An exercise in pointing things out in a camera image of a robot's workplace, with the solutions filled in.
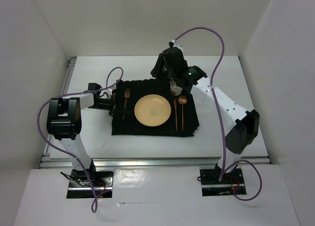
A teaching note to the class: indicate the beige plate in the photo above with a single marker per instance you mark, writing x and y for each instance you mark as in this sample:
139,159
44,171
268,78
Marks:
152,110

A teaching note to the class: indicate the copper spoon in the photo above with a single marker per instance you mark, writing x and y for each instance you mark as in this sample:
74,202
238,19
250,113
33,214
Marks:
182,101

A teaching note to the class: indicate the black cloth placemat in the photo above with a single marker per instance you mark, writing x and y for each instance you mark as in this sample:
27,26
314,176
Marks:
124,121

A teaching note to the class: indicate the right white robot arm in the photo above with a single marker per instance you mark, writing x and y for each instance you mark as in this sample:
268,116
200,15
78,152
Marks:
238,125

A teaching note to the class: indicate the copper knife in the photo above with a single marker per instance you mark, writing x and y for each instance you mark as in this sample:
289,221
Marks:
176,118

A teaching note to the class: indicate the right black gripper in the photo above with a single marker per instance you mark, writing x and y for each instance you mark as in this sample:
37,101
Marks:
156,71

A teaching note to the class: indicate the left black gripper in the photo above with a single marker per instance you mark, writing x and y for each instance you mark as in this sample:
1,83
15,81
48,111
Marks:
113,104

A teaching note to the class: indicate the copper fork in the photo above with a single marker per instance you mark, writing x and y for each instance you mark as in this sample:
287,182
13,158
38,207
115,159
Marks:
127,95

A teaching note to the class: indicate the aluminium table frame rail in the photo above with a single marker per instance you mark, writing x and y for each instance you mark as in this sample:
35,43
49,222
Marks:
113,151

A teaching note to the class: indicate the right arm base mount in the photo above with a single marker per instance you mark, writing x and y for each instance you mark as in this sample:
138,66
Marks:
211,186

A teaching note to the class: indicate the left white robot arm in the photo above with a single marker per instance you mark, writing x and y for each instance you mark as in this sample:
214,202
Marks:
64,123

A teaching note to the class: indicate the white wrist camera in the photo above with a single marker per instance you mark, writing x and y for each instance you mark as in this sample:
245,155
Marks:
174,43
110,92

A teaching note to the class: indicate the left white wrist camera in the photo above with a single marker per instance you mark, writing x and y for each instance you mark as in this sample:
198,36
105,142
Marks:
110,92

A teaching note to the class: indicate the paper cup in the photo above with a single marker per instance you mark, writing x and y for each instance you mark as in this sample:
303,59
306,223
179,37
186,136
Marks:
176,89

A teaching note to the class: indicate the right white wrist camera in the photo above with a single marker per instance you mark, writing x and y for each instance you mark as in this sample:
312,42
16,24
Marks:
174,43

